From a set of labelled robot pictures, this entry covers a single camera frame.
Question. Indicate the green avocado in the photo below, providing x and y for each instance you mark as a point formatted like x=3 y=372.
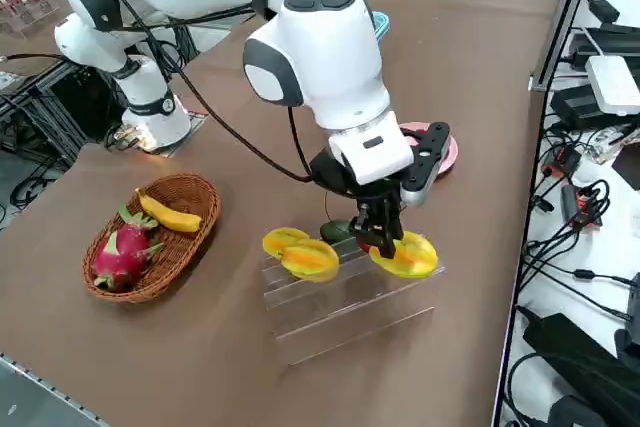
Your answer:
x=332 y=232

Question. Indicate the yellow star fruit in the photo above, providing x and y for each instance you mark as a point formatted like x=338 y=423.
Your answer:
x=310 y=259
x=277 y=239
x=415 y=259

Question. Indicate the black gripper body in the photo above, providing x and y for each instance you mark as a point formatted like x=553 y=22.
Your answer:
x=335 y=179

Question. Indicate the pink dragon fruit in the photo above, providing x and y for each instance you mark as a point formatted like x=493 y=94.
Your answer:
x=122 y=252

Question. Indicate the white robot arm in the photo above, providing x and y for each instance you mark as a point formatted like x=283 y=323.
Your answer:
x=330 y=47

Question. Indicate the brown wicker basket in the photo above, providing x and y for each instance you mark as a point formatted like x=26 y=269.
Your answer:
x=180 y=252

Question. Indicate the pink plate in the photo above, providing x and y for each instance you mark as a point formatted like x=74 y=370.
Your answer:
x=451 y=154

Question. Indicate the red apple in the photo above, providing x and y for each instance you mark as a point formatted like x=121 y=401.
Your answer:
x=364 y=247

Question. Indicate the aluminium camera post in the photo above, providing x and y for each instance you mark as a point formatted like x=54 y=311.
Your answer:
x=567 y=12

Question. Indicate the blue plastic basket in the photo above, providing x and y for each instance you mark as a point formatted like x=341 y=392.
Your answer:
x=382 y=24

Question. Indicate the yellow banana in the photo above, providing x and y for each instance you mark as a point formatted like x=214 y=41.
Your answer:
x=170 y=217

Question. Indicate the black aluminium frame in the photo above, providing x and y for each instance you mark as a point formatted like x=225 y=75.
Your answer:
x=75 y=97

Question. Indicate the black power adapter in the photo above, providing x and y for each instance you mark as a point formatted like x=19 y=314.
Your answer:
x=595 y=47
x=575 y=107
x=605 y=9

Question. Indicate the clear acrylic step platform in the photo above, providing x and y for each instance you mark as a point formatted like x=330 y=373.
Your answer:
x=350 y=307

